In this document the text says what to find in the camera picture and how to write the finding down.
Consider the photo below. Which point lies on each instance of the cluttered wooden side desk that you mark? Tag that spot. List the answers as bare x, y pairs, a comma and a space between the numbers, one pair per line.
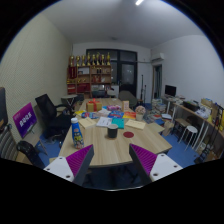
200, 115

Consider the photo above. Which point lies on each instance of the white round stool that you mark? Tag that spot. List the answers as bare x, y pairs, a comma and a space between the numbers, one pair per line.
191, 129

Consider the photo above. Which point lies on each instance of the pale yellow envelope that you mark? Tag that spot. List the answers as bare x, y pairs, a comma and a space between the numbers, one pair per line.
87, 123
135, 124

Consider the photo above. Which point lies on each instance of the black office chair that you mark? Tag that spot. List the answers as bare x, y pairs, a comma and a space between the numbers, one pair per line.
50, 113

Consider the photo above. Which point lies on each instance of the dark grey cup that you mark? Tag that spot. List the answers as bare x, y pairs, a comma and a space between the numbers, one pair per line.
112, 131

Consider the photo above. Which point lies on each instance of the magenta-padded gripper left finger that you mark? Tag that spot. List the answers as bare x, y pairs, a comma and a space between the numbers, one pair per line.
63, 166

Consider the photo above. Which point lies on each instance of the black computer monitor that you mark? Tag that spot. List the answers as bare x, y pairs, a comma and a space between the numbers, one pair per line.
170, 90

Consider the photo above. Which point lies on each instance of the blue colourful book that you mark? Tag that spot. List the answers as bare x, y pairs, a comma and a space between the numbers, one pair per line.
116, 114

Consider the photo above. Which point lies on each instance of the potted pink flowers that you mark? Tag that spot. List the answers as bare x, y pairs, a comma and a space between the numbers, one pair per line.
140, 111

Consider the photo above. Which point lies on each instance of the pink rectangular box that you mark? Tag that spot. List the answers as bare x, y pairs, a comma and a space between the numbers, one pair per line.
113, 107

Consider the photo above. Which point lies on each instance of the blue patterned packet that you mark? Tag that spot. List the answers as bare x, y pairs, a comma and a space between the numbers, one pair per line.
89, 115

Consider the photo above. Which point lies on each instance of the small round side table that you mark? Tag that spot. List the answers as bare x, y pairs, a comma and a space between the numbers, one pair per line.
69, 98

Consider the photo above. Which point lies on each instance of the tan upright card box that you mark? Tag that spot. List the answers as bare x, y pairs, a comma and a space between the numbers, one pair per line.
125, 106

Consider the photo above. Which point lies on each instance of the pile of books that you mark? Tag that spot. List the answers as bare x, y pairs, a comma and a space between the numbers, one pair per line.
158, 106

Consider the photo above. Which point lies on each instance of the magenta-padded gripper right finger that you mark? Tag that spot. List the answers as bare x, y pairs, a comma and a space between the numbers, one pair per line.
160, 166

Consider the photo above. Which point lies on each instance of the brown wooden stool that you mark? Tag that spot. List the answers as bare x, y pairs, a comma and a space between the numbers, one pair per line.
181, 122

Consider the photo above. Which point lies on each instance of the ceiling light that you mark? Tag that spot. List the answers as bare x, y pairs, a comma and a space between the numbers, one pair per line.
139, 2

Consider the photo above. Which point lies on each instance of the purple sign board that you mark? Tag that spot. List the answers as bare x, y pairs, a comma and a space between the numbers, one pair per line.
24, 120

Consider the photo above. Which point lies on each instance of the blue labelled drink bottle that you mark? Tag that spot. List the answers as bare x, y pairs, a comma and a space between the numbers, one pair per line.
77, 135

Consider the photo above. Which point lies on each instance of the wooden shelf unit with trophies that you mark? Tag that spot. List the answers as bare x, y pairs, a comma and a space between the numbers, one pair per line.
89, 78

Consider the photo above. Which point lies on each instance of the grey upholstered chair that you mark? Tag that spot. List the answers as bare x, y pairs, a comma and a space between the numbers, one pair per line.
127, 97

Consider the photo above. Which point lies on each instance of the dark glass door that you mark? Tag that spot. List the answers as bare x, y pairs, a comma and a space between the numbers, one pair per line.
127, 71

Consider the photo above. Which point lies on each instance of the yellow gift box red ribbon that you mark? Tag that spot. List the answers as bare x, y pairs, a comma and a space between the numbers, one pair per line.
94, 106

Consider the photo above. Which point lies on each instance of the white air conditioner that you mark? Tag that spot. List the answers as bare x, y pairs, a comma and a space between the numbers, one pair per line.
158, 57

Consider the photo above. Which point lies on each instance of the flat round red coaster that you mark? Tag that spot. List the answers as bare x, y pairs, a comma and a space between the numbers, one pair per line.
128, 135

